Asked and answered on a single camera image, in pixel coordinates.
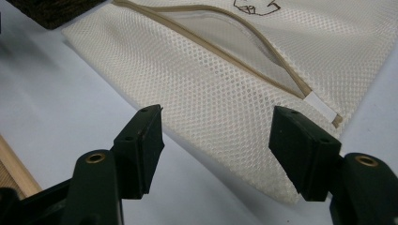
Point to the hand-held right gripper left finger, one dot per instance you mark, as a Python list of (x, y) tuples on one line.
[(140, 150)]

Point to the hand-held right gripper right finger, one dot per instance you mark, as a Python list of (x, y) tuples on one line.
[(300, 150)]

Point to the white mesh laundry bag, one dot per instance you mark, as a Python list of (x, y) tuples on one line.
[(200, 81)]

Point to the light wooden board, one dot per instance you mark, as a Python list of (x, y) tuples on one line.
[(15, 170)]

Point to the dark brown cloth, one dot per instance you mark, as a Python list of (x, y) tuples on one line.
[(53, 11)]

